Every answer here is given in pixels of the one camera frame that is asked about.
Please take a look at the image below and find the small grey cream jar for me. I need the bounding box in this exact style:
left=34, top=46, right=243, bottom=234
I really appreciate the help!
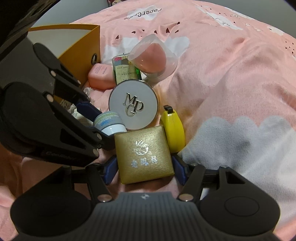
left=93, top=111, right=127, bottom=136

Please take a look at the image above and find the gold jewelry box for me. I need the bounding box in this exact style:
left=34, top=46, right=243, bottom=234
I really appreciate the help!
left=114, top=126, right=174, bottom=184

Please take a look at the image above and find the yellow tape measure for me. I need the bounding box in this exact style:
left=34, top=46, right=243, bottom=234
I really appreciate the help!
left=160, top=105, right=186, bottom=153

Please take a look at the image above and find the orange cardboard storage box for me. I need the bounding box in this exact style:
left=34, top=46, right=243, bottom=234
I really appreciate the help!
left=28, top=24, right=101, bottom=86

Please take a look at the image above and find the clear plastic wrapper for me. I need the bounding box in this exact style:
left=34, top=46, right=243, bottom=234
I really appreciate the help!
left=83, top=87, right=93, bottom=102

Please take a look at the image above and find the white round compact case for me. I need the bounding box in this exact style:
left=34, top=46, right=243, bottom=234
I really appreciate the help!
left=108, top=80, right=158, bottom=130

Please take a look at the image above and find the pink small box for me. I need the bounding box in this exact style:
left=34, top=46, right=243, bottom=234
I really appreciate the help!
left=88, top=63, right=116, bottom=90

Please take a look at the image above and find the green glass bottle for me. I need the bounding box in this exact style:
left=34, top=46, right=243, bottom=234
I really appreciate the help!
left=112, top=54, right=142, bottom=85

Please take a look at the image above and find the pink sponge in clear case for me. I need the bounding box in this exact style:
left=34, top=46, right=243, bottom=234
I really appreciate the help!
left=128, top=34, right=178, bottom=85

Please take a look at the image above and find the pink cloud-print bedspread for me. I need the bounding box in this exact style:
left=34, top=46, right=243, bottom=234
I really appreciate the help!
left=1, top=1, right=295, bottom=240

